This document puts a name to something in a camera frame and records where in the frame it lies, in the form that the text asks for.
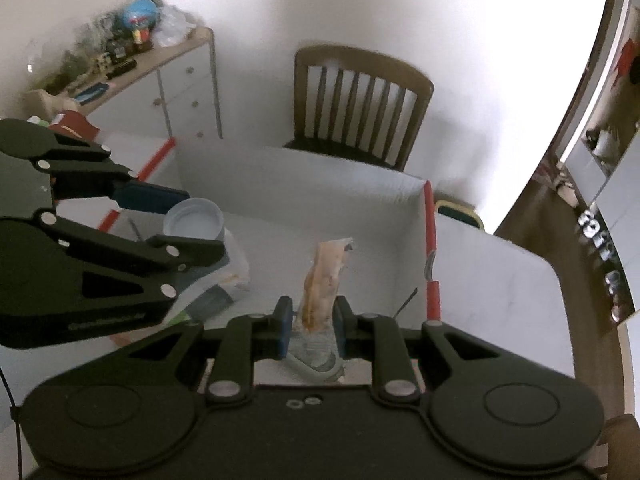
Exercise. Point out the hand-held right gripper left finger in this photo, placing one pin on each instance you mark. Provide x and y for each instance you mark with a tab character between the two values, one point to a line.
284	322

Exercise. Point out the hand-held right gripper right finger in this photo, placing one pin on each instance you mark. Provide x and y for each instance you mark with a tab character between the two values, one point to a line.
340	325

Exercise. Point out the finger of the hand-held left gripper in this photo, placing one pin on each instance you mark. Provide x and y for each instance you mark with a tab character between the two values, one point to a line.
150	199
190	252

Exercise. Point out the pale blue round lid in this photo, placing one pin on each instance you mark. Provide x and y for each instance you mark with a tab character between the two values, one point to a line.
197	220

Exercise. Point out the orange snack packet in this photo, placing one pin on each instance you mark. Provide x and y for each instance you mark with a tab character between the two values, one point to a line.
322	280

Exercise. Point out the red cardboard box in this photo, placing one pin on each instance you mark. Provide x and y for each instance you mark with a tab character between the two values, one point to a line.
300	185

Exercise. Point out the thin black stick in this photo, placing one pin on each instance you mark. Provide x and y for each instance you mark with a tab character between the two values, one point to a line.
135	230
406	302

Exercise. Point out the grey blue pouch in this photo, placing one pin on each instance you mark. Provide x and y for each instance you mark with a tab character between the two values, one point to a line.
212	302

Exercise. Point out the red envelope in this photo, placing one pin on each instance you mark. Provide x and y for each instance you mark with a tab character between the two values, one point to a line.
75	122

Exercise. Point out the white cabinet with wooden top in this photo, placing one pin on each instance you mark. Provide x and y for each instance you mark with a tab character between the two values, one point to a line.
185	90

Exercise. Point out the black hair brush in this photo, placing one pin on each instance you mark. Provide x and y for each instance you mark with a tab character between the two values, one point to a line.
122	69

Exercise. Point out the wooden tissue box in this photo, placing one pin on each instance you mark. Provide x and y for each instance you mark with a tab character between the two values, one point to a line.
50	102

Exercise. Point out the colourful cube toy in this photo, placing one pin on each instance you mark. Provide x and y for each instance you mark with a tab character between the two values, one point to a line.
141	37

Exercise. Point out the clear plastic bag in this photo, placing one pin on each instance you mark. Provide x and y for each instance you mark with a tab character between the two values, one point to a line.
172	25

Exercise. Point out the blue globe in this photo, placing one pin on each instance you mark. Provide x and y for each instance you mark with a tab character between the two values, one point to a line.
140	12

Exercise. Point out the dark wooden slatted chair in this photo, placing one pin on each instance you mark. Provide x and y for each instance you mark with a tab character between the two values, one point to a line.
360	60

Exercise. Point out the silver ornaments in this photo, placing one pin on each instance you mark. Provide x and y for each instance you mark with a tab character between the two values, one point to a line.
597	240

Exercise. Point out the red hanging cloth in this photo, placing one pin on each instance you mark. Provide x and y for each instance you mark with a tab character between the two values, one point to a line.
629	62

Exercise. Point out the green chair with yellow frame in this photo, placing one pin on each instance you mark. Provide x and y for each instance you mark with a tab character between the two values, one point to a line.
460	212

